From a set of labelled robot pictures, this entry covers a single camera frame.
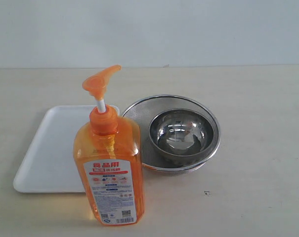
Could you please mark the white rectangular plastic tray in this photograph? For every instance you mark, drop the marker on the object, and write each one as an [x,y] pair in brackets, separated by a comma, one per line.
[48,165]

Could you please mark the small stainless steel bowl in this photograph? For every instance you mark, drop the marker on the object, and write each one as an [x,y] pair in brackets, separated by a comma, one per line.
[180,133]

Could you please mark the orange pump soap bottle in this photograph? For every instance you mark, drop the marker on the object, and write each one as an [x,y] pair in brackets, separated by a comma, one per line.
[107,154]

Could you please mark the steel mesh colander bowl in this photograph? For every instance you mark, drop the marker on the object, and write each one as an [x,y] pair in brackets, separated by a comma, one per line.
[144,110]

